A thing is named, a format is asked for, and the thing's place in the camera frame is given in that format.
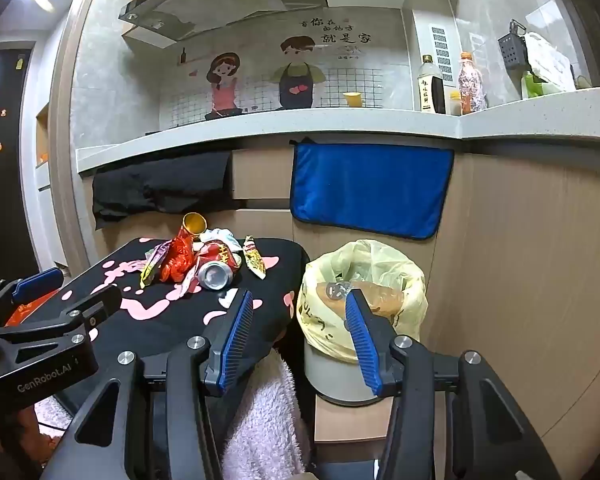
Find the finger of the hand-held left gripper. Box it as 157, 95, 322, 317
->
0, 285, 123, 346
0, 267, 64, 331

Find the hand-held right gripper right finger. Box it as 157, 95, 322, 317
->
344, 289, 561, 480

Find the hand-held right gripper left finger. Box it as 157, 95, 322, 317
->
40, 288, 255, 480

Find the grey bin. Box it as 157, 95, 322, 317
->
302, 335, 387, 404

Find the purple snack wrapper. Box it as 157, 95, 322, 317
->
139, 240, 174, 289

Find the yellow snack wrapper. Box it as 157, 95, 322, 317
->
242, 235, 268, 279

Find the crushed red drink can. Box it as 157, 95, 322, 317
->
195, 240, 244, 291

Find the red plastic wrapper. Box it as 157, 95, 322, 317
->
159, 237, 201, 283

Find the white tissue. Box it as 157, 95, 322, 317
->
200, 227, 244, 254

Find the red paper cup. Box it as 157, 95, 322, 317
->
177, 212, 209, 257

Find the orange red object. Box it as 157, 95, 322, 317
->
4, 291, 57, 329

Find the brown paper wrapper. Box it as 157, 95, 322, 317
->
315, 280, 407, 317

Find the black cloth with pink print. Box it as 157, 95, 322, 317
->
45, 237, 309, 401

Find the pink fluffy towel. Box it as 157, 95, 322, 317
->
220, 350, 312, 480

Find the black refrigerator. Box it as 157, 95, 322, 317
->
0, 49, 47, 288

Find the black hanging cloth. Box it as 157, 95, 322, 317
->
91, 150, 234, 231

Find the blue towel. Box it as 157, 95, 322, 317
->
289, 140, 455, 241

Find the grey kitchen countertop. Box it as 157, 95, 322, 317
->
75, 85, 600, 176

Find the dark sauce bottle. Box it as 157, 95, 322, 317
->
419, 55, 447, 115

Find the patterned bottle with orange cap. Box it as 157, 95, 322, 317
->
457, 51, 487, 114

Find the white vented panel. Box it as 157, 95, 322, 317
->
402, 0, 462, 111

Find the green plastic item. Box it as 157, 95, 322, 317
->
521, 71, 547, 101

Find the steel range hood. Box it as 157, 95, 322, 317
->
118, 0, 326, 52

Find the black utensil holder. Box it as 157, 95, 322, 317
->
497, 19, 529, 72

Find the white plastic board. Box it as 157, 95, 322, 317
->
522, 31, 579, 94

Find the cartoon wall sticker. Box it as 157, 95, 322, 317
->
157, 10, 416, 132

